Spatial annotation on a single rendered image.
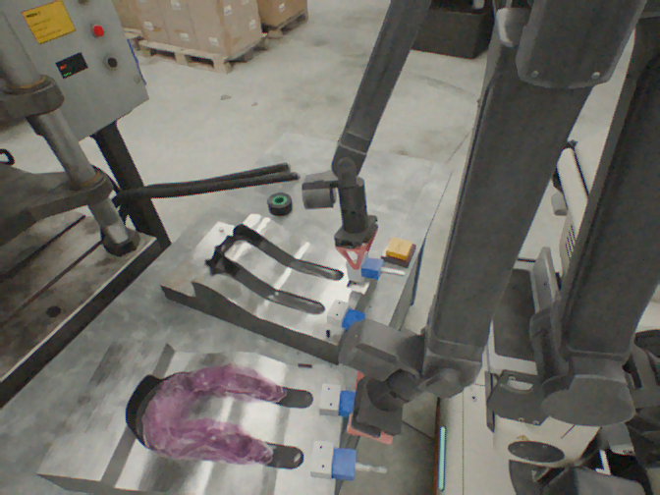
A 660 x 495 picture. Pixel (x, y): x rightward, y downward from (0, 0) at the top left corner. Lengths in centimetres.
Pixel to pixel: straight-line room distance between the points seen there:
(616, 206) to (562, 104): 9
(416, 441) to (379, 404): 116
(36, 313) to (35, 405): 29
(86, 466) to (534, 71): 84
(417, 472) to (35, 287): 139
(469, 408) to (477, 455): 15
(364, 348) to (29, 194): 100
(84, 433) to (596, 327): 81
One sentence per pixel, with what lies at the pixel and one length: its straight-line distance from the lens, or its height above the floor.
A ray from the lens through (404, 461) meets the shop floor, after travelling 172.
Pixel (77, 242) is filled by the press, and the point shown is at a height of 79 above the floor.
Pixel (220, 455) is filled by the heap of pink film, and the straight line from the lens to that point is 80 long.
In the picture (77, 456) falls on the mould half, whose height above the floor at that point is 91.
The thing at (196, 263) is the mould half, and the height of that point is 86.
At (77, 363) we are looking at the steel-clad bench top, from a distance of 115.
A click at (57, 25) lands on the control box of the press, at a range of 132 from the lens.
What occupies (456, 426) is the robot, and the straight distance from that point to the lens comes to 149.
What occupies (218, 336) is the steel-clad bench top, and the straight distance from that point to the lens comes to 104.
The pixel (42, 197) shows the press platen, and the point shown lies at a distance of 125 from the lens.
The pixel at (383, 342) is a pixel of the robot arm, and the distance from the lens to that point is 49.
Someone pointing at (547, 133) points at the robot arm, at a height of 151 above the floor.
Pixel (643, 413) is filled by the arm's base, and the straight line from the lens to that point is 54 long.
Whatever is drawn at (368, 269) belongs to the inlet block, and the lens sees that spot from 89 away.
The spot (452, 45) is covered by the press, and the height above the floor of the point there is 11.
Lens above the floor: 164
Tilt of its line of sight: 45 degrees down
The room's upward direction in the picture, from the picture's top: 4 degrees counter-clockwise
